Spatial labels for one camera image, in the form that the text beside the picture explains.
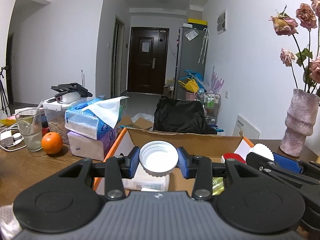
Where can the clear food container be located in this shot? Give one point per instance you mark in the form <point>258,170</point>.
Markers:
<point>56,125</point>

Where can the interior door frame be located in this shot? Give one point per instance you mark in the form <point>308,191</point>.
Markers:
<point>117,55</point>

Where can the blue tissue pack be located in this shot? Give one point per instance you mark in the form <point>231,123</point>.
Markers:
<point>80,122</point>

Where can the white charger block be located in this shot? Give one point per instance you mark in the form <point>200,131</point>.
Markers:
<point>7,138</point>

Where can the black bag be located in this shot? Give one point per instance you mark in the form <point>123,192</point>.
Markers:
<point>180,116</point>

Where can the yellow and black box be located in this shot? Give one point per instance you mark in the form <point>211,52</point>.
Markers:
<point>197,22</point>

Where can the white wall panel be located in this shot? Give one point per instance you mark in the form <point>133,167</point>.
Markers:
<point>222,21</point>

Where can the blue plastic rack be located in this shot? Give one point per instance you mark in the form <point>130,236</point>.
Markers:
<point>193,75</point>

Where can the white power strip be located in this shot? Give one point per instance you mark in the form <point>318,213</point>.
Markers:
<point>27,111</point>

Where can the purple tissue pack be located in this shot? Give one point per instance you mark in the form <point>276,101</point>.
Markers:
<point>87,147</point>

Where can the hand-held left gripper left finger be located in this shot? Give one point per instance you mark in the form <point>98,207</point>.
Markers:
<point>135,161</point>

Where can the white folded umbrella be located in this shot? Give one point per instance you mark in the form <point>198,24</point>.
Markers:
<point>203,45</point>

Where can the white plastic box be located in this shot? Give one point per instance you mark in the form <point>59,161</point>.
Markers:
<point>150,182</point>

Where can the small red container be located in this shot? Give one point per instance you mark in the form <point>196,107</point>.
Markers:
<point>45,131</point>

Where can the black tripod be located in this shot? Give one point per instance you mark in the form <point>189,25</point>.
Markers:
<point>3,92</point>

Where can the clear plastic bag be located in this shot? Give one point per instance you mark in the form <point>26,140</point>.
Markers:
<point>191,34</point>

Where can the white round container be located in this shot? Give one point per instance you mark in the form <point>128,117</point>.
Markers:
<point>71,98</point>

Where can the white and red lint brush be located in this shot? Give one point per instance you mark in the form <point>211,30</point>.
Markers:
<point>232,158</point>

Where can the grey refrigerator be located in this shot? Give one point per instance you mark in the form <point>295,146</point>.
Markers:
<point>190,55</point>

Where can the pink stone vase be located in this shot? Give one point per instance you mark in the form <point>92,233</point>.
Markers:
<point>298,125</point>

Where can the white wall socket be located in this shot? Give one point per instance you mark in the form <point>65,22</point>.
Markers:
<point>227,93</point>

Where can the brown cardboard box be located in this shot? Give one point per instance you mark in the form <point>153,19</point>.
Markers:
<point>168,88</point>

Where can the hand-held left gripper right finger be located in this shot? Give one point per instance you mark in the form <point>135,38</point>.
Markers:
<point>184,165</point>

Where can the white jar lid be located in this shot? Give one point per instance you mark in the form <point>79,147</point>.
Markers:
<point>158,160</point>

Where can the dark entrance door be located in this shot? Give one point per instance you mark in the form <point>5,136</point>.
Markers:
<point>147,62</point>

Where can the yellow plastic bag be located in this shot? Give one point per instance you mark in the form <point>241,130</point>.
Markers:
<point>7,121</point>

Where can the pink bucket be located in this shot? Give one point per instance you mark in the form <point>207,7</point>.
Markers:
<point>192,95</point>

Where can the dried pink roses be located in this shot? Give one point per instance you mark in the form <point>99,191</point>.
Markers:
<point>285,25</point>

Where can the purple plastic hangers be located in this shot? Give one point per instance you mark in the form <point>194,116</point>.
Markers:
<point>217,81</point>

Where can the red cardboard box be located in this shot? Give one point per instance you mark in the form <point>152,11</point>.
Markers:
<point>200,145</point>

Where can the small white scalloped cap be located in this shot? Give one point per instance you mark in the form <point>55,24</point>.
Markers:
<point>261,150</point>

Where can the clear glass with straw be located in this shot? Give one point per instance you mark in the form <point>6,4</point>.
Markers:
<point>31,135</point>

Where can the black folding stand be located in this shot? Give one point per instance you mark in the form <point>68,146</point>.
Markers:
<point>71,88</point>

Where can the light patterned cloth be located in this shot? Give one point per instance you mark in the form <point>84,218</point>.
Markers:
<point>7,222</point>

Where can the white flat panel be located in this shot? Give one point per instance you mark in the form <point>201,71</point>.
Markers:
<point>246,128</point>

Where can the orange fruit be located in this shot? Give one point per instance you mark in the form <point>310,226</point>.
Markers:
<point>52,143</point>

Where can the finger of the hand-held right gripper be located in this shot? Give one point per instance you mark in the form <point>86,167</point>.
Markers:
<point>287,163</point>
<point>260,163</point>

